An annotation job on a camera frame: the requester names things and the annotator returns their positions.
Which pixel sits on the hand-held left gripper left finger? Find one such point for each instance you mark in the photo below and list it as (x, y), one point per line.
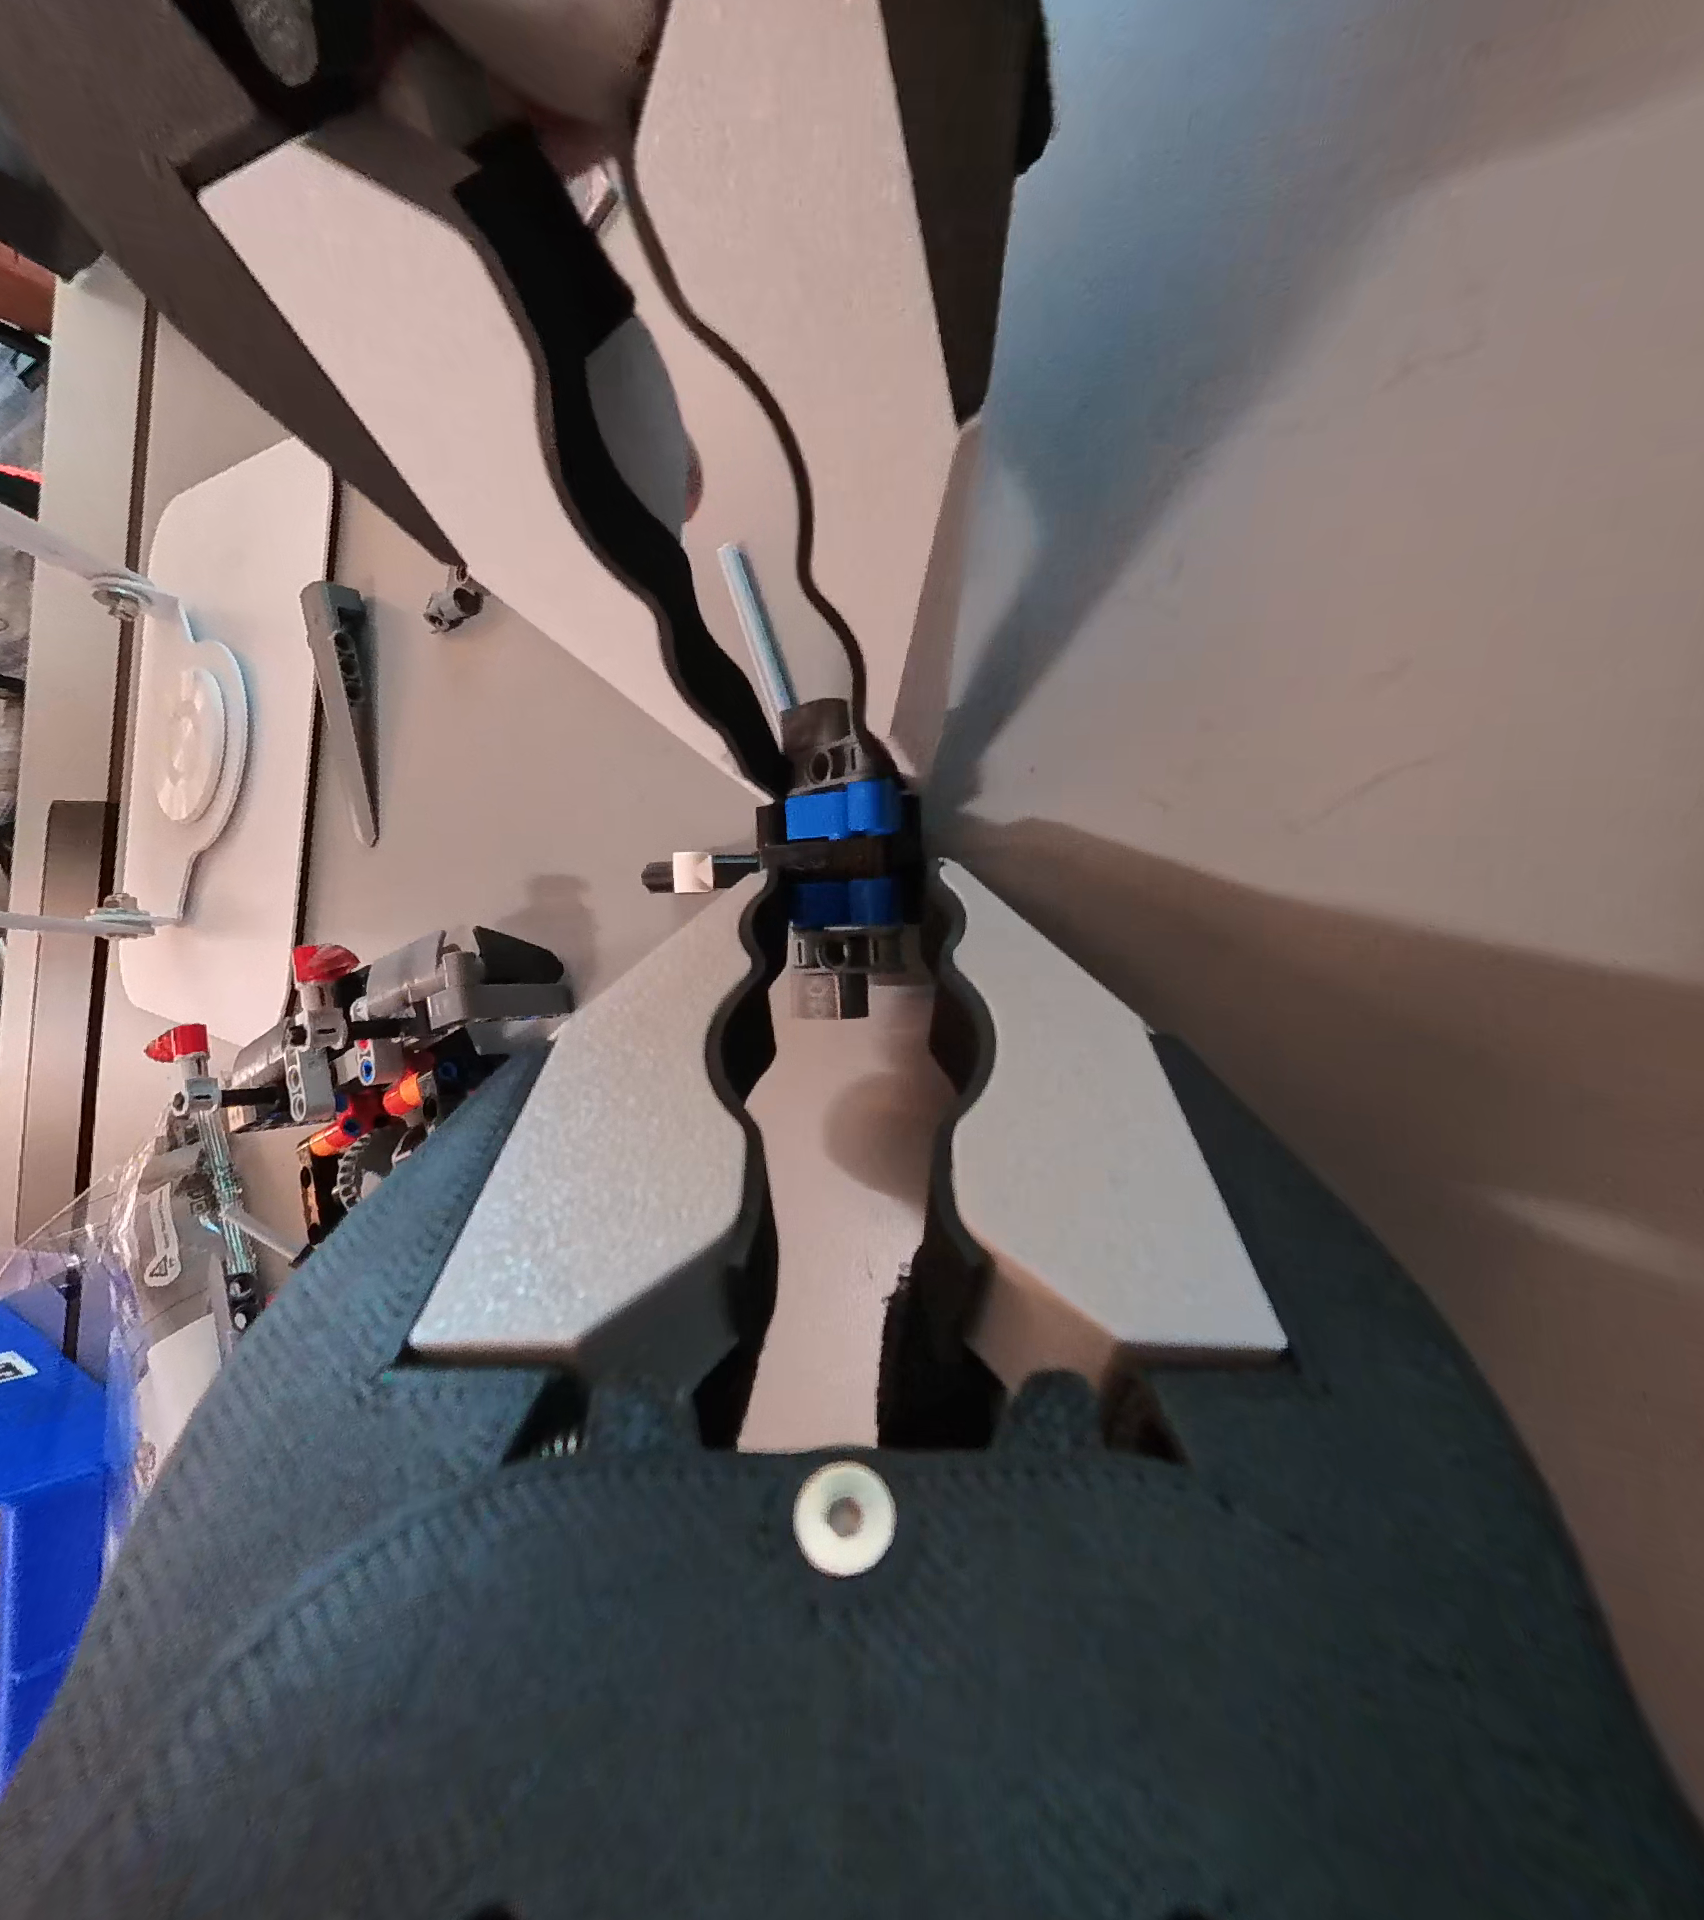
(597, 1170)

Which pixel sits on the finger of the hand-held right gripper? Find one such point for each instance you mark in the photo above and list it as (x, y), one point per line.
(822, 224)
(402, 330)

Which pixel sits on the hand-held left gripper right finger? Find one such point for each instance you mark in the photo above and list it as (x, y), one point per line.
(1107, 1185)

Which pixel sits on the blue black lego assembly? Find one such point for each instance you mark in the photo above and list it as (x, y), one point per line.
(844, 862)

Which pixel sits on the pale lego axle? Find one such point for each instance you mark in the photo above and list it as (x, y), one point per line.
(758, 622)

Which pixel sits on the partly built grey lego model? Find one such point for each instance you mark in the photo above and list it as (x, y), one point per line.
(387, 1035)

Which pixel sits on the dark grey lego connector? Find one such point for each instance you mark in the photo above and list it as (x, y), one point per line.
(452, 601)

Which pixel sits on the long grey lego panel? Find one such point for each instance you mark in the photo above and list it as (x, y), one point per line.
(343, 691)

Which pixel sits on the white board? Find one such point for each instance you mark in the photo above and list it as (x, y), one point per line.
(267, 674)

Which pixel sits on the round white disc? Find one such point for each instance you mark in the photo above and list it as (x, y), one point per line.
(192, 743)

